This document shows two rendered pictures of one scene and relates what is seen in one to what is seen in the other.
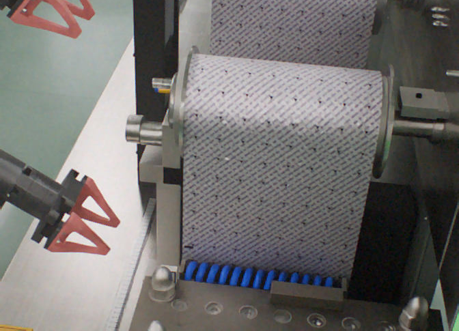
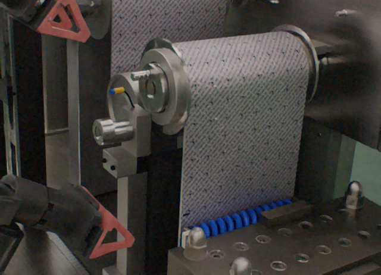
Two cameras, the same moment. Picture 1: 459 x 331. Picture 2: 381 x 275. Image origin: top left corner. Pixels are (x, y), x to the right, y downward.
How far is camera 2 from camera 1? 0.63 m
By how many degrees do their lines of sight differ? 37
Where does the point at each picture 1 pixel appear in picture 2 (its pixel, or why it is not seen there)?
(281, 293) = (274, 216)
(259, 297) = (258, 228)
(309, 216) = (269, 151)
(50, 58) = not seen: outside the picture
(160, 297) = (202, 255)
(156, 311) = (208, 265)
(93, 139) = not seen: outside the picture
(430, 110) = (322, 47)
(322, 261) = (276, 188)
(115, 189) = not seen: hidden behind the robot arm
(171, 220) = (139, 211)
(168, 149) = (141, 138)
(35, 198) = (68, 210)
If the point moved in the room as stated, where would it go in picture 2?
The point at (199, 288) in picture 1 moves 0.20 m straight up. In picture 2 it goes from (215, 240) to (224, 119)
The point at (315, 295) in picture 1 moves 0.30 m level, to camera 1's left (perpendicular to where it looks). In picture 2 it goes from (293, 209) to (143, 267)
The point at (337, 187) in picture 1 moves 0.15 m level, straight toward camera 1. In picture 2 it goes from (286, 119) to (344, 155)
